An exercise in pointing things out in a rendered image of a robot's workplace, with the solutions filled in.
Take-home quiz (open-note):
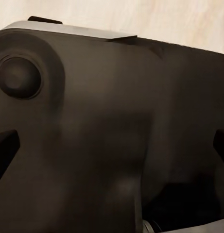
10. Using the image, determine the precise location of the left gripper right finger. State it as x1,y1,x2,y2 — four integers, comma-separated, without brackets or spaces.
213,129,224,162

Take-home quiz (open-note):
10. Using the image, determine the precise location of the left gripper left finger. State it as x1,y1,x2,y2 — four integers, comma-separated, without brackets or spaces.
0,129,20,180

